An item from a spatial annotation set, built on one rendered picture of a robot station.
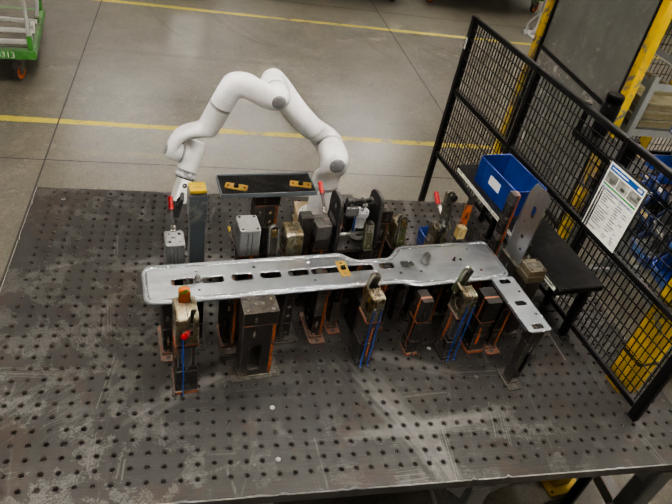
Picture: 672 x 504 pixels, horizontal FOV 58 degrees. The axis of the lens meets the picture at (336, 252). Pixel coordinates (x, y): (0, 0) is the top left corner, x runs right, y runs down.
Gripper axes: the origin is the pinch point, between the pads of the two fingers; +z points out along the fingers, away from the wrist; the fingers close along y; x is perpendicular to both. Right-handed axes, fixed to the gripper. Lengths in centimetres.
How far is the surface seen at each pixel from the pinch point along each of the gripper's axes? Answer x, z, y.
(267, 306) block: -21, 12, -73
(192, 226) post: -2.3, -0.2, -26.1
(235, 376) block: -24, 43, -60
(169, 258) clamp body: 6.2, 10.9, -41.8
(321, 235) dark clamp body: -45, -13, -46
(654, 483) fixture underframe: -178, 35, -121
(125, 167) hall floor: -6, 2, 200
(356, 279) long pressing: -55, -3, -65
